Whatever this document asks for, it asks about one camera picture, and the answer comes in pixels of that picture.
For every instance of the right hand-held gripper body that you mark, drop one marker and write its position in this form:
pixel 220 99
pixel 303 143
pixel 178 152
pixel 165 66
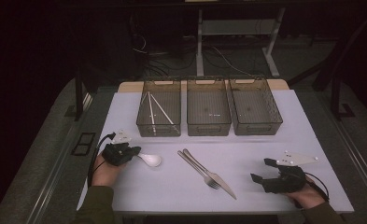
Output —
pixel 285 182

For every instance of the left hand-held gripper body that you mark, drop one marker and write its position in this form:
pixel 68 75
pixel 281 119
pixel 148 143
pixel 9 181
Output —
pixel 119 154

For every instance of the white ceramic spoon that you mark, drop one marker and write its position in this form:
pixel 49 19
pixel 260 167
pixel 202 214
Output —
pixel 152 160

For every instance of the steel table knife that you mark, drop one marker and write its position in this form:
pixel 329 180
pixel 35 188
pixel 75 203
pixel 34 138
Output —
pixel 223 183

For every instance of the smoky clear plastic basket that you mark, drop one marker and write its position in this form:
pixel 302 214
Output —
pixel 207 109
pixel 168 93
pixel 252 109

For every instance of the steel fork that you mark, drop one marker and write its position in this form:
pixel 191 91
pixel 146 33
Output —
pixel 195 168

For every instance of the person's left hand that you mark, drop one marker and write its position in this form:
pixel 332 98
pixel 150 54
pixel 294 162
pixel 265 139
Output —
pixel 105 174

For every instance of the person's right hand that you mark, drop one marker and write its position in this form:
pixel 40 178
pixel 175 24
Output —
pixel 307 196

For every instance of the white table cover board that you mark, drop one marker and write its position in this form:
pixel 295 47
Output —
pixel 187 199

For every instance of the black metal stand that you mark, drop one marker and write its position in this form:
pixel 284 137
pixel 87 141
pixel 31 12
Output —
pixel 335 96

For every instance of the metal floor rail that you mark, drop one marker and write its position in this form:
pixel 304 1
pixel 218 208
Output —
pixel 358 158
pixel 52 183

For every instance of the white metal desk frame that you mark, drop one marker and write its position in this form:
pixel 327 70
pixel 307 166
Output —
pixel 200 46

